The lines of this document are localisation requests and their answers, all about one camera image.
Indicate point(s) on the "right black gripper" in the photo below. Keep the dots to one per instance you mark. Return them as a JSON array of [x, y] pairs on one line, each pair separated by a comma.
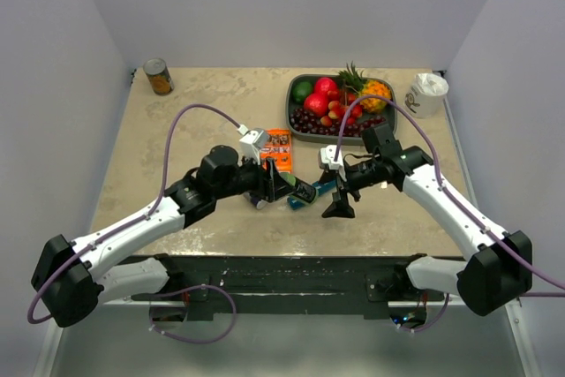
[[340, 206]]

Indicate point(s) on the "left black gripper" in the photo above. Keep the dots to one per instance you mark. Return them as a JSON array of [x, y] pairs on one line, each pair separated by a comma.
[[270, 184]]

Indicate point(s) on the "teal weekly pill organizer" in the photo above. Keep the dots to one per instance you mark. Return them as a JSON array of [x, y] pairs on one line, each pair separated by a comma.
[[322, 189]]

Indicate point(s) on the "green pill bottle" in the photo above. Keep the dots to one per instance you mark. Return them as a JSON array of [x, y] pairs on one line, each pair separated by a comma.
[[302, 191]]

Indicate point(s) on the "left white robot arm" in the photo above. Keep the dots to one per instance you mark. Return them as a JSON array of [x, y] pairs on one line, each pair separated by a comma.
[[69, 278]]

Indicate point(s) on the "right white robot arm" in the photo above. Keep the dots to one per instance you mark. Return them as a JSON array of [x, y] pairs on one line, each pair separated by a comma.
[[495, 265]]

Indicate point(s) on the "white blue pill bottle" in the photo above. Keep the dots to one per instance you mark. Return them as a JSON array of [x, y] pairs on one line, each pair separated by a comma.
[[257, 202]]

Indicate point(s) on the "orange cardboard box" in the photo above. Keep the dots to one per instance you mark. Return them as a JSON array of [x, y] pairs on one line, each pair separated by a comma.
[[278, 148]]

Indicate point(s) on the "dark grape bunch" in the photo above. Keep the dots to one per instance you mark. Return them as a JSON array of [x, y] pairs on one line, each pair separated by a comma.
[[306, 122]]

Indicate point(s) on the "red cherry cluster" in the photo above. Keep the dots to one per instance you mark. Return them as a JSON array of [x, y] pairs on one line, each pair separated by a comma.
[[338, 102]]

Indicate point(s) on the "grey fruit tray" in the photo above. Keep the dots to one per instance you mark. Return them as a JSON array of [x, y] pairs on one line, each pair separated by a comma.
[[389, 112]]

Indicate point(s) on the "red apple lower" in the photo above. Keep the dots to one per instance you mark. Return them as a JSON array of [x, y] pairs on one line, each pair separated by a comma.
[[317, 103]]

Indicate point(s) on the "red apple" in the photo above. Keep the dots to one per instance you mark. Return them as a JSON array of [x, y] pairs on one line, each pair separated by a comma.
[[325, 85], [317, 103]]

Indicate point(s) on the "green lime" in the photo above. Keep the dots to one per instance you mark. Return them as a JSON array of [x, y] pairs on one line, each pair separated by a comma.
[[301, 91]]

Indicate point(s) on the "red apple upper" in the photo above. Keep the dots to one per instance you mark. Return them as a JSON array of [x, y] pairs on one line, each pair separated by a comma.
[[325, 85]]

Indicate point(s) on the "small pineapple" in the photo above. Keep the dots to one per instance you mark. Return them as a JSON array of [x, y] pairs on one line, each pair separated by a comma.
[[373, 96]]

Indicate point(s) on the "tin can yellow label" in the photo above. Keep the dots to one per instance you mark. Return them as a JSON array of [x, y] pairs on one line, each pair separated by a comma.
[[158, 76]]

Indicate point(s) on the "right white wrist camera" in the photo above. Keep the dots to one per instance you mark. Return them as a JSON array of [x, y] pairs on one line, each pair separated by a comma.
[[330, 158]]

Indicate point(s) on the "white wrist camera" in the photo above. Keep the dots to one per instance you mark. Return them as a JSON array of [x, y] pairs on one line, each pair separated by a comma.
[[252, 141], [330, 158]]

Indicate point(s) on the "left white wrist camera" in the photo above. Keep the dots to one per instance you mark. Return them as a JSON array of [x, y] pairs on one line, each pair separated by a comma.
[[252, 141]]

